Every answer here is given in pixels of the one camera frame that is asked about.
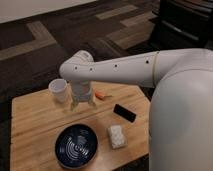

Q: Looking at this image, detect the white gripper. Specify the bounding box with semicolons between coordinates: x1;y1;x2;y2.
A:
70;82;97;111

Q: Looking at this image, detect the white ceramic cup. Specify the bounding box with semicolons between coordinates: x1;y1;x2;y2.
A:
48;79;68;103

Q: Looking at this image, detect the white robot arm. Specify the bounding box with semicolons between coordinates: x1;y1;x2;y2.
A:
59;48;213;171

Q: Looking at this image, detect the orange carrot toy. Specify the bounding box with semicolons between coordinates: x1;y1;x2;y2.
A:
94;91;112;100

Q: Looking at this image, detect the black shelving cabinet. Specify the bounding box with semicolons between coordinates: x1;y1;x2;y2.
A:
149;0;213;50

